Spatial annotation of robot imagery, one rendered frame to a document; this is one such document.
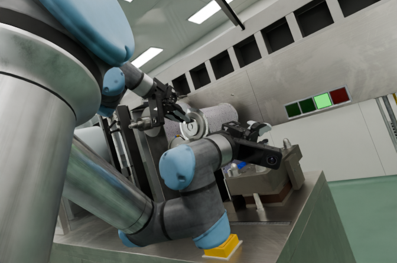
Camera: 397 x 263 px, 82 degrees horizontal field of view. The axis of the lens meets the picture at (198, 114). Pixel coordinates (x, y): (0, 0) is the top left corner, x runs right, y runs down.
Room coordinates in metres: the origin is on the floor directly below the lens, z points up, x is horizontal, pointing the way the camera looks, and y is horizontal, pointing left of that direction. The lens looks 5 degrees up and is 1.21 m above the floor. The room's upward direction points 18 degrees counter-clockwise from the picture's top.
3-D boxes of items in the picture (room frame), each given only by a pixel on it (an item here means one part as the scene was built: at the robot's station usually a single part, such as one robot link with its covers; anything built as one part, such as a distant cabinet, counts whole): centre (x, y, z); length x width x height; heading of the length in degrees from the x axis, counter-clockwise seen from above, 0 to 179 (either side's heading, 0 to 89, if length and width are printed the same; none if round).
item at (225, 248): (0.64, 0.05, 0.91); 0.07 x 0.07 x 0.02; 53
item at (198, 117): (1.01, -0.04, 1.25); 0.26 x 0.12 x 0.12; 143
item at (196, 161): (0.46, 0.05, 1.16); 0.11 x 0.08 x 0.09; 136
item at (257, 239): (1.52, 0.76, 0.88); 2.52 x 0.66 x 0.04; 53
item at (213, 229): (0.46, 0.06, 1.06); 0.11 x 0.08 x 0.11; 75
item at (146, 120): (1.05, 0.25, 1.33); 0.06 x 0.06 x 0.06; 53
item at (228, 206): (0.98, -0.09, 0.92); 0.28 x 0.04 x 0.04; 143
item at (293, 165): (0.89, -0.29, 0.96); 0.10 x 0.03 x 0.11; 143
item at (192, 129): (0.91, 0.04, 1.25); 0.07 x 0.02 x 0.07; 53
